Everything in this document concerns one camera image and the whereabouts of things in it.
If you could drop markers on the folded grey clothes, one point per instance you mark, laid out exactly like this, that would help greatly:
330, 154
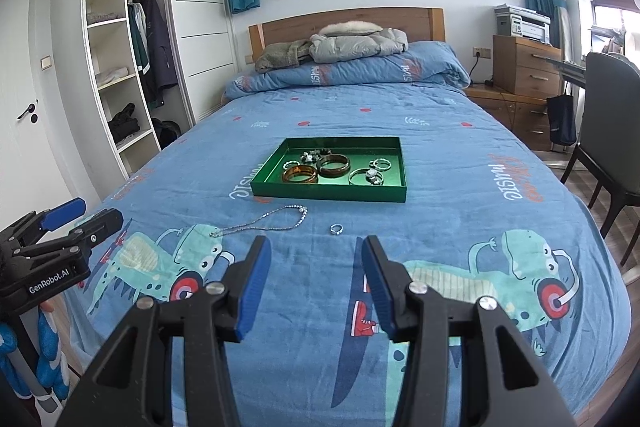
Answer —
102, 16

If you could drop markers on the green tray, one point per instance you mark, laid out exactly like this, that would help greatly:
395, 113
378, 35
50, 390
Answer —
325, 192

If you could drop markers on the white door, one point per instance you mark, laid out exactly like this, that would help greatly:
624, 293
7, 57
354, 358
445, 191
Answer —
30, 32

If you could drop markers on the low wooden side table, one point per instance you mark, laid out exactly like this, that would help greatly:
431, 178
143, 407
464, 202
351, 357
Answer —
520, 117

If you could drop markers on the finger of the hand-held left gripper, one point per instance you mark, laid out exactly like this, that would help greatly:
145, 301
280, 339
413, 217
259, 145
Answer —
100, 223
62, 213

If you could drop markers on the plain silver bangle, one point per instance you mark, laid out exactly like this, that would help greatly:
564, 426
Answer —
285, 165

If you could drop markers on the white printer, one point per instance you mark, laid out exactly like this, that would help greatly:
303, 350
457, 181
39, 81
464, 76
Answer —
525, 27

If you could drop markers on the black tote bag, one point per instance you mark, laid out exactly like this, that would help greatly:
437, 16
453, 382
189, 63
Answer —
562, 117

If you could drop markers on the wooden drawer cabinet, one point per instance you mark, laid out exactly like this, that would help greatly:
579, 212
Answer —
520, 67

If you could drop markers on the silver brooch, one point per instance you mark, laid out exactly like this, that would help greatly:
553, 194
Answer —
372, 177

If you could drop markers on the blue dinosaur bed sheet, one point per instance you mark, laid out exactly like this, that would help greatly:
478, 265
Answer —
450, 157

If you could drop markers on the black bag on shelf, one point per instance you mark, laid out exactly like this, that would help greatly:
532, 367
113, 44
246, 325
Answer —
122, 122

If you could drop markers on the folded white clothes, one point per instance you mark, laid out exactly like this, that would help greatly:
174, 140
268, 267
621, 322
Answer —
115, 76

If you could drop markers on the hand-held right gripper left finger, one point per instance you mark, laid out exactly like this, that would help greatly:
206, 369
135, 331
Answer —
252, 292

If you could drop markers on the white wardrobe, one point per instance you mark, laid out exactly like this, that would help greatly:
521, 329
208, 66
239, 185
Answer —
200, 7

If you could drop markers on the twisted silver bangle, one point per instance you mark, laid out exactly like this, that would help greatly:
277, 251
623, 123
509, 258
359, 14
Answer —
371, 164

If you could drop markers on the hanging dark clothes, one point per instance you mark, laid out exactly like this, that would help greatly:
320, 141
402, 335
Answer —
155, 47

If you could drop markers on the wall light switch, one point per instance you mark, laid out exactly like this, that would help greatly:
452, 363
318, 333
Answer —
46, 62

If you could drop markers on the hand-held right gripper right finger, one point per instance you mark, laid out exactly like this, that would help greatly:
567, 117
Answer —
377, 287

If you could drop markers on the amber bangle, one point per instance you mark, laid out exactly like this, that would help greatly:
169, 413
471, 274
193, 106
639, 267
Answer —
300, 180

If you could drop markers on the black backpack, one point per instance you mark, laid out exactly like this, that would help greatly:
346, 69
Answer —
165, 134

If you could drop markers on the grey chair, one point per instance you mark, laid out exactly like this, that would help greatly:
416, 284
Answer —
610, 107

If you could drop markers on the dark brown bangle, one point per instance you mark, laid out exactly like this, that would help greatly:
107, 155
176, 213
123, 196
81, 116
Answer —
334, 172

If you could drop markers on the folded blue quilt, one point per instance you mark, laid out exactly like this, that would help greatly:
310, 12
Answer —
350, 67

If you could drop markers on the wooden headboard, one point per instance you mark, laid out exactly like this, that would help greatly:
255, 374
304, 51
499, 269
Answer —
290, 29

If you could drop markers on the olive fleece jacket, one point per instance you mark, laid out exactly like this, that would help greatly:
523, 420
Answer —
280, 54

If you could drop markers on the wall socket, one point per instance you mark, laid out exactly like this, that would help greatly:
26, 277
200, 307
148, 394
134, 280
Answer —
481, 53

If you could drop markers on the thin silver bangle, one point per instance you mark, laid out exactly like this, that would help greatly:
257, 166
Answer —
350, 177

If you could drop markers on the white fur cushion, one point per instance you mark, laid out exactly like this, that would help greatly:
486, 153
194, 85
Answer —
350, 27

